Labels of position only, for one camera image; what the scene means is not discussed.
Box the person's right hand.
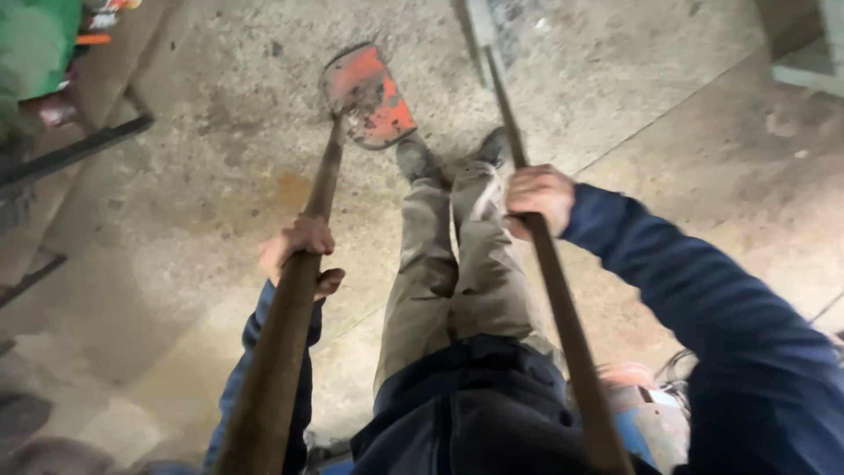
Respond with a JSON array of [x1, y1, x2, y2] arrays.
[[504, 164, 576, 242]]

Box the person's left hand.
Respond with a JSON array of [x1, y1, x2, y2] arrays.
[[258, 216, 346, 302]]

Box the long-handled wooden tool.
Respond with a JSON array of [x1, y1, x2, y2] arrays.
[[466, 0, 635, 475]]

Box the red shovel with wooden handle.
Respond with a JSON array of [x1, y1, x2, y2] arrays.
[[210, 42, 419, 475]]

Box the person's right shoe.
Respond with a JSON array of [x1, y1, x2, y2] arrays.
[[476, 127, 515, 170]]

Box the person's shoe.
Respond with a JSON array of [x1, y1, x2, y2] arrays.
[[476, 127, 515, 170], [396, 134, 441, 184]]

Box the person's grey trousers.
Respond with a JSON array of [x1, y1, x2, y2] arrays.
[[372, 161, 568, 397]]

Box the person's left shoe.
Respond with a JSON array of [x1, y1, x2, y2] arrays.
[[396, 134, 441, 184]]

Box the person's dark blue jacket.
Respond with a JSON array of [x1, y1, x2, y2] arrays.
[[349, 333, 663, 475]]

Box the blue and orange machine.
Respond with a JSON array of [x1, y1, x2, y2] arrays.
[[593, 362, 693, 475]]

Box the pale green box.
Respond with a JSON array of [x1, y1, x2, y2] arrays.
[[755, 0, 844, 100]]

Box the green container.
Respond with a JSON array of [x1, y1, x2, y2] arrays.
[[0, 0, 83, 123]]

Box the black metal frame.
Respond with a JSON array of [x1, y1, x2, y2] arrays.
[[0, 86, 156, 189]]

